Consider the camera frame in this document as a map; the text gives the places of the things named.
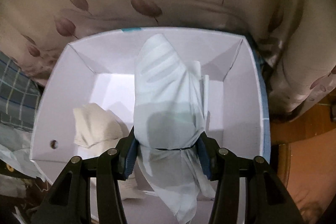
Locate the light blue garment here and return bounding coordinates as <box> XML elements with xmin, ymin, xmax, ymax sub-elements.
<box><xmin>133</xmin><ymin>34</ymin><xmax>215</xmax><ymax>223</ymax></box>

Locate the cream cloth in box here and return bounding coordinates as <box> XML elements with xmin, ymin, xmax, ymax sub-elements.
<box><xmin>73</xmin><ymin>103</ymin><xmax>123</xmax><ymax>150</ymax></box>

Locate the white XINCCI shoe box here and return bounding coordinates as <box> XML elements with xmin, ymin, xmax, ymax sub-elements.
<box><xmin>31</xmin><ymin>28</ymin><xmax>270</xmax><ymax>181</ymax></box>

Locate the blue checked cloth cover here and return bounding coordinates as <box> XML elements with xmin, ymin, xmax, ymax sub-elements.
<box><xmin>246</xmin><ymin>34</ymin><xmax>271</xmax><ymax>163</ymax></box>

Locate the grey plaid fabric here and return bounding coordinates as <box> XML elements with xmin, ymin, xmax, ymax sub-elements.
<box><xmin>0</xmin><ymin>53</ymin><xmax>41</xmax><ymax>132</ymax></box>

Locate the beige leaf pattern curtain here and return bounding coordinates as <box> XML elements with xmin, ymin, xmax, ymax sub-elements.
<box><xmin>1</xmin><ymin>0</ymin><xmax>335</xmax><ymax>114</ymax></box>

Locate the wooden bed frame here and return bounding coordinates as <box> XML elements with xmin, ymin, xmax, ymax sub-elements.
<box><xmin>271</xmin><ymin>94</ymin><xmax>335</xmax><ymax>223</ymax></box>

